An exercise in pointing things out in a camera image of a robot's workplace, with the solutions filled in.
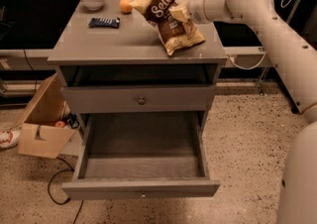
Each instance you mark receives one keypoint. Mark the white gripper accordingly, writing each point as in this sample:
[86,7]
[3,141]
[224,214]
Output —
[197,10]

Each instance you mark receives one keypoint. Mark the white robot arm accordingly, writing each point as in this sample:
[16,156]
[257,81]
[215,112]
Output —
[296,65]

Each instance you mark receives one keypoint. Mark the red apple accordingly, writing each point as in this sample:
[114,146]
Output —
[60,124]

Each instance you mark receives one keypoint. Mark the cardboard box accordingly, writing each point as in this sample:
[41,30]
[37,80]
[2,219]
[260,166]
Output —
[39,137]

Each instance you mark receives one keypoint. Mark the brown chip bag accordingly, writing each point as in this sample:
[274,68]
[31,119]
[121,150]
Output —
[170,31]

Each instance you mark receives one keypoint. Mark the dark blue snack bar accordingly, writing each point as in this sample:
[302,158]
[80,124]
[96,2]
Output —
[104,23]

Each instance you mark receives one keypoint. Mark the closed grey top drawer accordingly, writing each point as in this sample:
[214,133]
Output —
[105,99]

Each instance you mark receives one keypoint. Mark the dark can in box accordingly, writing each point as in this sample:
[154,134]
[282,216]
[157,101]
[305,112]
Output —
[72,121]

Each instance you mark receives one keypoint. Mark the white and red shoe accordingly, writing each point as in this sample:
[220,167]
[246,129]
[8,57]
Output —
[9,138]

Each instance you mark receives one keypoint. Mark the open grey middle drawer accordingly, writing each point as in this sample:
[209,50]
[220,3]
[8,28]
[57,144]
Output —
[141,155]

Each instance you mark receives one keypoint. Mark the orange fruit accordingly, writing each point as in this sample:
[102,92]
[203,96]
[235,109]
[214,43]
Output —
[125,6]

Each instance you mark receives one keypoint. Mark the grey wooden drawer cabinet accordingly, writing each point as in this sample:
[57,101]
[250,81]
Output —
[132,56]

